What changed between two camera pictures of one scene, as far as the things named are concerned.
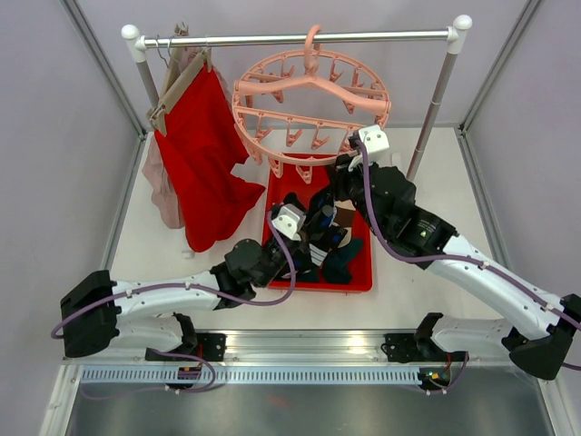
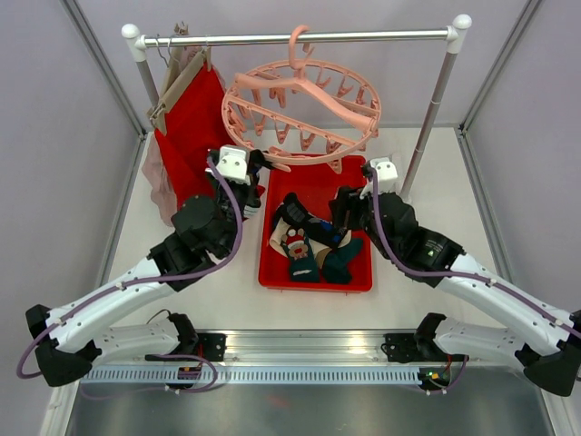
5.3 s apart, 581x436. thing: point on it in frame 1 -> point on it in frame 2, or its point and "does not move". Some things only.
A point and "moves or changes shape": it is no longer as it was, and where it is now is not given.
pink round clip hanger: x=303 y=108 moves or changes shape
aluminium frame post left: x=90 y=40 does not move
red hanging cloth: x=197 y=155 does not move
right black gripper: x=342 y=175 -> x=350 y=199
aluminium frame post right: x=518 y=30 does not move
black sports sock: x=323 y=235 -> x=257 y=158
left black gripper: x=302 y=244 -> x=217 y=183
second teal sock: x=336 y=267 does not move
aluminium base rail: x=298 y=348 does not move
